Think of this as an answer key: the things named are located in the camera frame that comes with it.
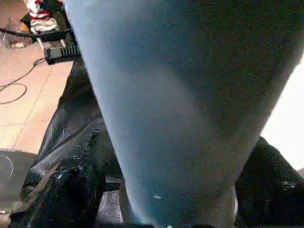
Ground white plastic table leg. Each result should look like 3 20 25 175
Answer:
64 0 304 228

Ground black power strip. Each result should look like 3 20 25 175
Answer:
43 44 82 66

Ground red white striped cloth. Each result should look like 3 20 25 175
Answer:
26 0 60 33

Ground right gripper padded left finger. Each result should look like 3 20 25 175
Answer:
9 125 124 228

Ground black floor cables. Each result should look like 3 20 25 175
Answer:
0 57 49 105

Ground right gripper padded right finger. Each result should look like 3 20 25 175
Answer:
234 136 304 228

